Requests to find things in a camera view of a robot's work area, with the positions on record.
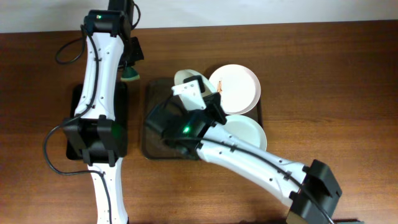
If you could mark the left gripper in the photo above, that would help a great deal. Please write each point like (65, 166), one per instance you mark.
(139, 54)

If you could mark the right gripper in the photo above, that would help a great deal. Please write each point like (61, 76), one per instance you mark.
(212, 103)

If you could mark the green yellow sponge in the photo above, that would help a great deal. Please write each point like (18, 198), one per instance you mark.
(129, 74)

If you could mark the white plate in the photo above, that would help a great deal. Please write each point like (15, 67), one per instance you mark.
(182, 74)
(238, 86)
(247, 130)

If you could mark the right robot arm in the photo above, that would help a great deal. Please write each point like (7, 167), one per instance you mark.
(183, 123)

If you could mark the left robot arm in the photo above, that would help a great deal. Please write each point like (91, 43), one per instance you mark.
(97, 129)

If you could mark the brown plastic serving tray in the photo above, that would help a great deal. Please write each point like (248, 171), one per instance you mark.
(157, 91)

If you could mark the black rectangular tray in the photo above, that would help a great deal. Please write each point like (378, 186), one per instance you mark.
(121, 101)

